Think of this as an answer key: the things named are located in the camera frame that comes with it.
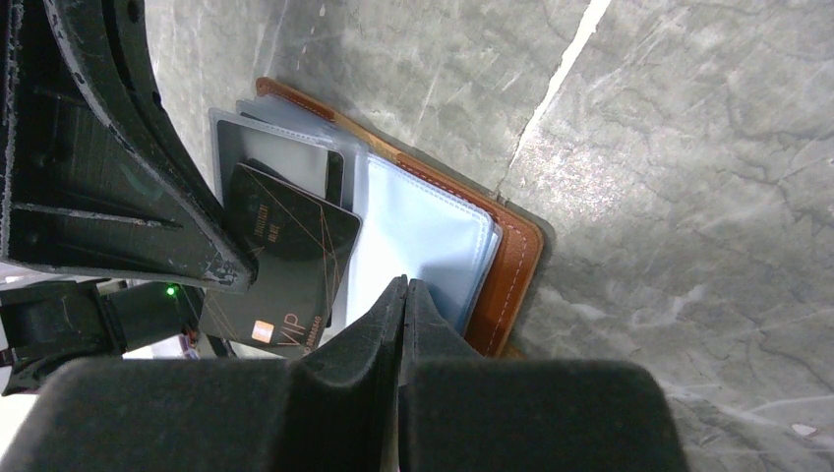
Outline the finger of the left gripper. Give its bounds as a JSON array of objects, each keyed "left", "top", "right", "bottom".
[{"left": 1, "top": 1, "right": 258, "bottom": 292}]

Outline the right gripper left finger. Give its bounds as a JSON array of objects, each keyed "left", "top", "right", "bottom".
[{"left": 1, "top": 276, "right": 408, "bottom": 471}]

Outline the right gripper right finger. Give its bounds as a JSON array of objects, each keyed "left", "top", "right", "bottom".
[{"left": 399, "top": 279, "right": 688, "bottom": 471}]

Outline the brown leather card holder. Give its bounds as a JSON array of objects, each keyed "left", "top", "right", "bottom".
[{"left": 209, "top": 78, "right": 544, "bottom": 358}]

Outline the black VIP credit card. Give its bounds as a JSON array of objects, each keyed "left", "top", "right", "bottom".
[{"left": 199, "top": 159, "right": 361, "bottom": 360}]

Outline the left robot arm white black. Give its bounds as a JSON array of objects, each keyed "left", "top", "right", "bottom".
[{"left": 1, "top": 1, "right": 258, "bottom": 395}]

